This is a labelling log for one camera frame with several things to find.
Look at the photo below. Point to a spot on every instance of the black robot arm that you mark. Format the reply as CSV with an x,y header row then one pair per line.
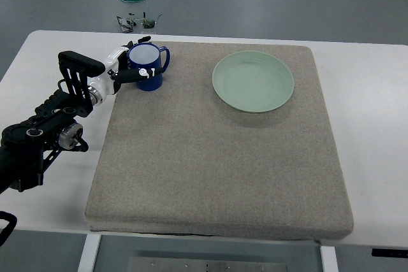
x,y
28,148

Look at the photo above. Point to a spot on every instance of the black table control panel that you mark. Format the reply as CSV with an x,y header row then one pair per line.
x,y
390,253

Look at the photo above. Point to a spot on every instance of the blue enamel mug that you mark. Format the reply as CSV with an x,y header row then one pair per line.
x,y
151,62

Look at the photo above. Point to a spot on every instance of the small electronic parts pile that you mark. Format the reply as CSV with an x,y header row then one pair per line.
x,y
132,22

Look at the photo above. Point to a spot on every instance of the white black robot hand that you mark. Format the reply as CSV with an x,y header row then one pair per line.
x,y
117,72

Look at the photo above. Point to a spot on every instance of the grey fabric mat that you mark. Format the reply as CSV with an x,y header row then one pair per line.
x,y
179,160

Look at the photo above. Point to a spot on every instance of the light green plate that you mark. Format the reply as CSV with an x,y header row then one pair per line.
x,y
253,82

